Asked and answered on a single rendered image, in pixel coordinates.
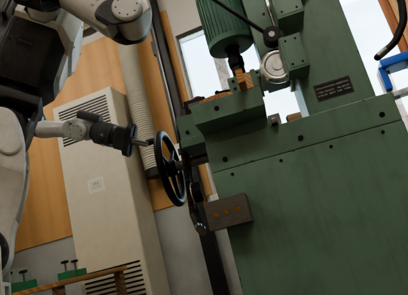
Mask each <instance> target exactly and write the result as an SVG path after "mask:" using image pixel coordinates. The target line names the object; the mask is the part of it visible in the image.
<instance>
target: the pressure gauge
mask: <svg viewBox="0 0 408 295"><path fill-rule="evenodd" d="M189 188H190V192H191V197H192V199H193V201H194V203H195V204H197V203H200V202H203V204H204V203H207V202H208V199H207V197H205V192H204V189H203V186H202V184H201V182H200V181H197V182H194V183H190V185H189ZM203 207H204V205H203Z"/></svg>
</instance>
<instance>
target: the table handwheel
mask: <svg viewBox="0 0 408 295"><path fill-rule="evenodd" d="M162 140H163V141H164V142H165V145H166V146H167V148H168V151H169V153H170V155H169V160H168V161H167V159H165V157H164V156H163V153H162ZM154 155H155V162H156V165H157V169H158V173H159V176H160V180H161V182H162V185H163V187H164V189H165V192H166V194H167V196H168V197H169V199H170V201H171V202H172V203H173V204H174V205H175V206H178V207H181V206H183V205H184V204H185V201H186V189H185V180H184V175H183V168H182V167H183V166H182V161H181V160H179V156H178V154H177V151H176V149H175V147H174V144H173V142H172V141H171V139H170V137H169V136H168V134H167V133H166V132H164V131H158V132H157V133H156V134H155V136H154ZM205 163H209V159H208V154H207V153H205V154H201V155H197V156H195V157H191V158H188V164H189V166H191V167H194V166H198V165H201V164H205ZM175 176H177V180H178V184H177V180H176V177H175ZM169 177H171V180H172V183H173V185H174V189H175V192H174V190H173V188H172V185H171V182H170V180H169Z"/></svg>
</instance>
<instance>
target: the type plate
mask: <svg viewBox="0 0 408 295"><path fill-rule="evenodd" d="M313 88H314V92H315V94H316V98H317V100H318V102H322V101H325V100H329V99H332V98H336V97H340V96H342V95H346V94H348V93H352V92H355V90H354V88H353V85H352V82H351V80H350V77H349V75H348V76H344V77H342V78H338V79H335V80H331V81H328V82H325V83H322V84H318V85H315V86H313Z"/></svg>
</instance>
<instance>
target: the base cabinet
mask: <svg viewBox="0 0 408 295"><path fill-rule="evenodd" d="M212 175H213V178H214V182H215V186H216V190H217V195H218V197H219V199H221V198H225V197H229V196H232V195H236V194H240V193H243V192H244V193H245V194H246V195H247V197H248V201H249V204H250V208H251V212H252V215H253V219H254V221H253V222H249V223H245V224H242V225H237V226H233V227H230V228H227V229H226V230H227V233H228V237H229V241H230V244H231V249H232V252H233V256H234V260H235V263H236V268H237V272H238V275H239V279H240V284H241V287H242V291H243V295H408V132H407V129H406V127H405V124H404V121H403V120H399V121H396V122H393V123H389V124H385V125H382V126H378V127H374V128H371V129H367V130H365V131H361V132H357V133H354V134H350V135H346V136H344V137H339V138H335V139H333V140H329V141H325V142H322V143H318V144H314V145H312V146H307V147H303V148H301V149H297V150H294V151H290V152H286V153H284V154H280V155H275V156H273V157H269V158H265V159H262V160H258V161H254V162H252V163H248V164H243V165H241V166H237V167H234V168H230V169H226V170H224V171H220V172H216V173H213V174H212Z"/></svg>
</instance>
